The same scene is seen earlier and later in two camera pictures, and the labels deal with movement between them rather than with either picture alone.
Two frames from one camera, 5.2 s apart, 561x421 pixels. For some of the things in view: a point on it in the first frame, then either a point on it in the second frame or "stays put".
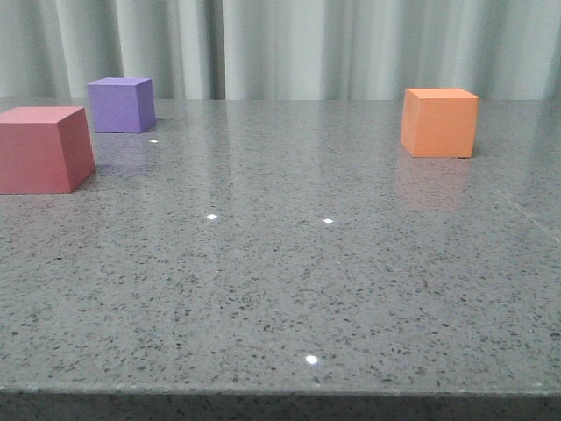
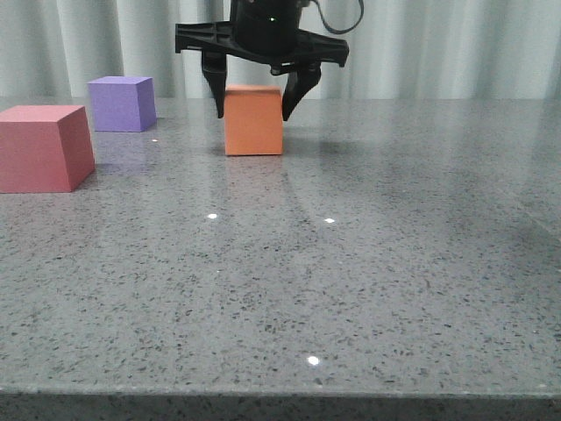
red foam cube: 44,149 stays put
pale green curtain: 282,49 stays put
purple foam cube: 122,104 stays put
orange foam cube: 439,122 -> 253,119
